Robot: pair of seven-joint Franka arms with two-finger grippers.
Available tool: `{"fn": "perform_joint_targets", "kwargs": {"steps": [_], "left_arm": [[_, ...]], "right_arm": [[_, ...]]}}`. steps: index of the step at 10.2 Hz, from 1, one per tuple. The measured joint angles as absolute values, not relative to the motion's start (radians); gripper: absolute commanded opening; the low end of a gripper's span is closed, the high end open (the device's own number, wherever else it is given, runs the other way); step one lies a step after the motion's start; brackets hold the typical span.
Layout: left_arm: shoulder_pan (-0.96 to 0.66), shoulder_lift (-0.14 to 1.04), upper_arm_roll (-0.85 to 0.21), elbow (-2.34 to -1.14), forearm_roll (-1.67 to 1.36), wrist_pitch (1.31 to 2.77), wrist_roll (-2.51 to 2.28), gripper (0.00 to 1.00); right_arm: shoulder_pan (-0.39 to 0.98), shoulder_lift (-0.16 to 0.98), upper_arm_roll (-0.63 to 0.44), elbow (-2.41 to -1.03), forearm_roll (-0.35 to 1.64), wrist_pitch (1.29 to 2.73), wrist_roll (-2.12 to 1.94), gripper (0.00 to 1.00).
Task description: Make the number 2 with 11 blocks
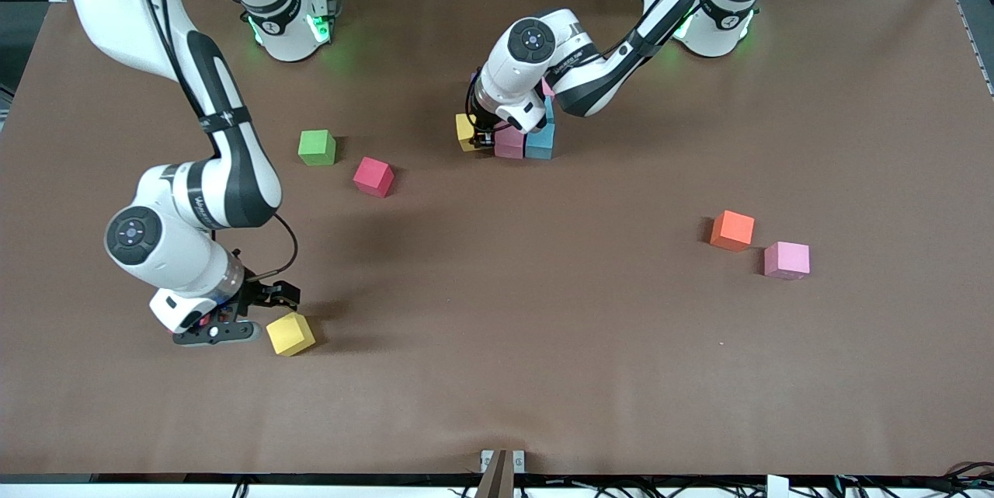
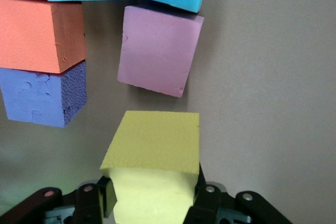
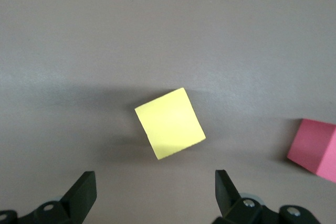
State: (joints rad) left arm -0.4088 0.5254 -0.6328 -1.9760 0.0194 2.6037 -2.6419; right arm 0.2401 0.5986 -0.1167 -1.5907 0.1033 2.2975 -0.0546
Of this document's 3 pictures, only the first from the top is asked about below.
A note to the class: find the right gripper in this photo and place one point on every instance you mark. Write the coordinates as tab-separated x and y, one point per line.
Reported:
258	294

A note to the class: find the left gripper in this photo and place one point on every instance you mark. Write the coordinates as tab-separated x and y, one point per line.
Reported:
483	130

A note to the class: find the yellow foam cube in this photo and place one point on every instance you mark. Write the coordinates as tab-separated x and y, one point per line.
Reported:
290	335
464	131

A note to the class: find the bright pink foam cube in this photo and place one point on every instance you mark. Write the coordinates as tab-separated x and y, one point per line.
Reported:
510	144

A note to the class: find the blue foam cube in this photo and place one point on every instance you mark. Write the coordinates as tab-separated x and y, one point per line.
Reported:
541	144
550	109

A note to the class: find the red foam cube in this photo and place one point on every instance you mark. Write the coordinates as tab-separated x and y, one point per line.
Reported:
373	175
203	320

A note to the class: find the orange foam cube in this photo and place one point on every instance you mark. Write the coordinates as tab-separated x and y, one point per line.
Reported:
731	230

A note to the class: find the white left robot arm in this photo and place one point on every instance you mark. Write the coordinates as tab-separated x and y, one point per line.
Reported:
703	36

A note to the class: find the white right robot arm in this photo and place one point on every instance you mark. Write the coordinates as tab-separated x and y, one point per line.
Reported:
132	8

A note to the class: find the green foam cube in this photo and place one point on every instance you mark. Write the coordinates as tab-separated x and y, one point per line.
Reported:
317	147

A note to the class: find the metal bracket with brown post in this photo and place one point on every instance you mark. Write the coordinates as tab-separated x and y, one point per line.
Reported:
501	475

